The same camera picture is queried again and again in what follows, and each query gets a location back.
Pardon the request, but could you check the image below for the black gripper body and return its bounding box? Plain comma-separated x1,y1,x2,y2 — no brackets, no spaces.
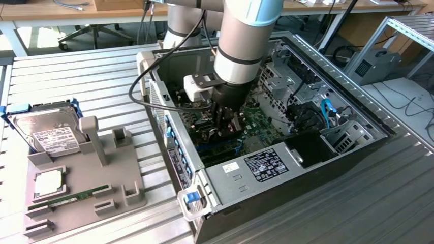
211,81,254,114

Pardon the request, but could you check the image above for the long black expansion slot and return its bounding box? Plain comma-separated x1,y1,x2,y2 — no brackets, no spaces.
202,152,238,165
199,148,235,160

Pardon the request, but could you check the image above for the green motherboard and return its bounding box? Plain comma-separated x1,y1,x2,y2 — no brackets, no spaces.
171,85,291,168

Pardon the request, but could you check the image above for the silver chipset heatsink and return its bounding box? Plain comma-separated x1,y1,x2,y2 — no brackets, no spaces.
243,136,269,151

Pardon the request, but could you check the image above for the metal disk bay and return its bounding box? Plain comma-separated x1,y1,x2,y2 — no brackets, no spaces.
259,62,298,103
318,119,376,156

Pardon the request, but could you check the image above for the grey power supply unit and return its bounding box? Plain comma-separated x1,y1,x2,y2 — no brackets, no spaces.
202,142,303,207

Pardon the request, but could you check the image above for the open PC case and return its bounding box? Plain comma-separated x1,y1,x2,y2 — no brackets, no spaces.
135,30,401,244

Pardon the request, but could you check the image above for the black office chair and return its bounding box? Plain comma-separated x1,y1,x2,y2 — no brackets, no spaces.
277,15,311,32

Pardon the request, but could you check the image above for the grey parts rack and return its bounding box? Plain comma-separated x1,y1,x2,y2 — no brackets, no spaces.
22,115,150,239

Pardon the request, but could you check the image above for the grey machine box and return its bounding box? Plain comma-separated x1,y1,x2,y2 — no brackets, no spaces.
344,47,404,86

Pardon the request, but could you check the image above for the office chair with star base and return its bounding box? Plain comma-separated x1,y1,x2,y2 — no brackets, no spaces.
58,24,134,51

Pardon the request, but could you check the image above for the silver hard disk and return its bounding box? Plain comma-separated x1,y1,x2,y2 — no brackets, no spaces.
7,106,84,157

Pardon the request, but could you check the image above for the brown cardboard box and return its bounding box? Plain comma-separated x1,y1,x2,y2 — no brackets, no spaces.
92,0,147,12

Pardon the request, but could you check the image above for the green RAM stick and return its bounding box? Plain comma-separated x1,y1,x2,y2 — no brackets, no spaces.
27,184,113,211

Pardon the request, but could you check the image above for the silver CPU chip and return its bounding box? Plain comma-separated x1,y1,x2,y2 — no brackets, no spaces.
32,172,66,199

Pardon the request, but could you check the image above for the hard drive with blue caddy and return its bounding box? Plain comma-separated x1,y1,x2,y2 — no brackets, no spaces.
0,97,84,128

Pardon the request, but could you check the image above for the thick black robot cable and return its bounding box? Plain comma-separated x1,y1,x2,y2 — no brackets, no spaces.
127,7,218,113

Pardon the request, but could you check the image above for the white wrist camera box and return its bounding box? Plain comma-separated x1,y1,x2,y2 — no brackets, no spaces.
183,72,222,103

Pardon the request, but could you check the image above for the black wire bundle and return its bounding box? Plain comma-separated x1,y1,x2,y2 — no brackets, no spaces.
286,101,324,134

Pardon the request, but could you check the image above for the blue disk wire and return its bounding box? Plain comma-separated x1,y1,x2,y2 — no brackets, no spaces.
320,98,340,130

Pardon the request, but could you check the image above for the thin hanging cable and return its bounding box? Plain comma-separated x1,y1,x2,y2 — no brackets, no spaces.
138,0,155,46

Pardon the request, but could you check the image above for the grey network cable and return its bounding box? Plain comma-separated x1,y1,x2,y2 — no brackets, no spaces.
54,0,92,11

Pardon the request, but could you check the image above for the aluminium frame rack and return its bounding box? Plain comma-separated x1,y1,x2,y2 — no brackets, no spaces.
342,14,434,80

